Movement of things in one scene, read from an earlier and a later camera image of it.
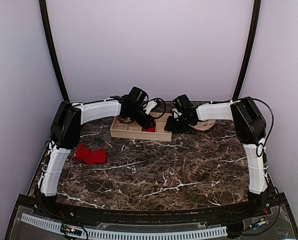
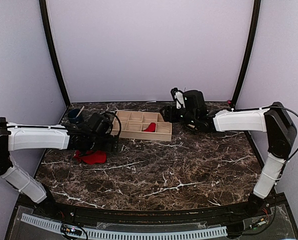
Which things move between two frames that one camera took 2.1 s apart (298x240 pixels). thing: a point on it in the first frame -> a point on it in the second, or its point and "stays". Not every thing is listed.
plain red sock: [97, 155] stays
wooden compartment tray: [134, 130] stays
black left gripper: [145, 124] -> [111, 144]
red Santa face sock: [151, 129] stays
